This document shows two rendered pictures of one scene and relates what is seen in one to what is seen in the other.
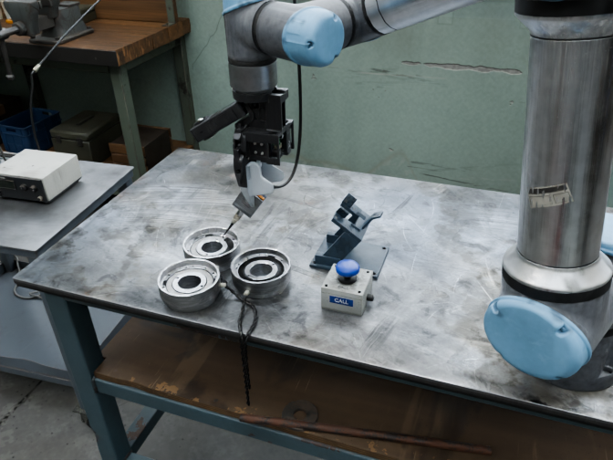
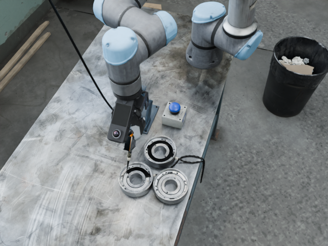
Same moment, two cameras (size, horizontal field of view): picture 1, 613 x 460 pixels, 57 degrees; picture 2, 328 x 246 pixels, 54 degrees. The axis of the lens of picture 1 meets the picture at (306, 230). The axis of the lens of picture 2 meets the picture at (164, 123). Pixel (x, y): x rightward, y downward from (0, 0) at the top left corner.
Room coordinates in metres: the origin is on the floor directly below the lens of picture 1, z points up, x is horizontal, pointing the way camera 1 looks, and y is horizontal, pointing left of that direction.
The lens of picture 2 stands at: (0.78, 0.63, 1.72)
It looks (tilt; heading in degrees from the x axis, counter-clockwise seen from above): 54 degrees down; 270
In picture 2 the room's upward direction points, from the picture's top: 1 degrees counter-clockwise
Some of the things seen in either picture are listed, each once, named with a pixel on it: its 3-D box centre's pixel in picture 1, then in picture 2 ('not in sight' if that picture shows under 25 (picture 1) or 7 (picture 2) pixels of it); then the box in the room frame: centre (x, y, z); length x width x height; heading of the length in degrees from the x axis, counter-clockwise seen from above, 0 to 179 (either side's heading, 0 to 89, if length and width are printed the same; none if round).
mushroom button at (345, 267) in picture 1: (347, 276); (174, 110); (0.74, -0.07, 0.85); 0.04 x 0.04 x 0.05
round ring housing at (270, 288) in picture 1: (261, 273); (160, 152); (0.80, 0.08, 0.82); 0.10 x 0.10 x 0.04
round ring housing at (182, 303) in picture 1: (190, 286); (171, 186); (0.77, 0.20, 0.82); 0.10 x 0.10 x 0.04
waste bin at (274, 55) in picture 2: not in sight; (292, 80); (-0.04, -0.79, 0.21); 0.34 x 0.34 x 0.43
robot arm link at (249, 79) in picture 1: (254, 74); (124, 80); (0.87, 0.08, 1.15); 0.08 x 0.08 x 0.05
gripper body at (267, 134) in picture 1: (261, 123); (130, 99); (0.87, 0.07, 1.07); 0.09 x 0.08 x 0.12; 70
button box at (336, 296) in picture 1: (350, 288); (175, 113); (0.74, -0.07, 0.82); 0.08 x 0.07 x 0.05; 70
